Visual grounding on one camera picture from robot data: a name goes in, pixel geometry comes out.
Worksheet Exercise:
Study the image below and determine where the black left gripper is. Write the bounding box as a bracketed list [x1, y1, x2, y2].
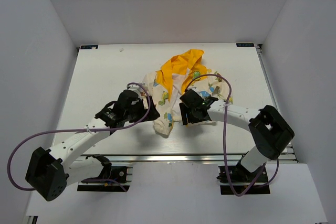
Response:
[124, 95, 160, 123]

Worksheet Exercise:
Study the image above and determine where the yellow cream dinosaur print jacket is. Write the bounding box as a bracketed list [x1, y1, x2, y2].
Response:
[141, 49, 229, 136]

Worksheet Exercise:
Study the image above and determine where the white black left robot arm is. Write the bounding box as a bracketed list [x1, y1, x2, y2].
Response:
[25, 89, 160, 201]

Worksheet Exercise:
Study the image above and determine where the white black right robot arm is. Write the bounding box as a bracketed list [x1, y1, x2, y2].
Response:
[180, 90, 295, 183]

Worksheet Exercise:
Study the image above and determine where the blue left corner label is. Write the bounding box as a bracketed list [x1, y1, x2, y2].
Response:
[80, 45, 98, 50]

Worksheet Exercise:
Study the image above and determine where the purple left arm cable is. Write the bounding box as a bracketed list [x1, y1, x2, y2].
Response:
[7, 82, 153, 192]

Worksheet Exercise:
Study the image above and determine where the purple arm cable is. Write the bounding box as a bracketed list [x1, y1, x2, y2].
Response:
[181, 73, 280, 197]
[7, 82, 153, 192]

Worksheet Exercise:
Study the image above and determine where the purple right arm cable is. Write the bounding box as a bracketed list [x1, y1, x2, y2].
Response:
[181, 73, 280, 197]

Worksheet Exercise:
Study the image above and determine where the aluminium front table rail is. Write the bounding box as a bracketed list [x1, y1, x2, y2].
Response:
[76, 153, 298, 163]

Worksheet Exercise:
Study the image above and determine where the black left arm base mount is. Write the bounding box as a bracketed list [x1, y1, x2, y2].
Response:
[77, 166, 133, 193]

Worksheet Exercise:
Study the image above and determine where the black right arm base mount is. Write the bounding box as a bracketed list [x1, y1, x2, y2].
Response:
[216, 165, 270, 195]

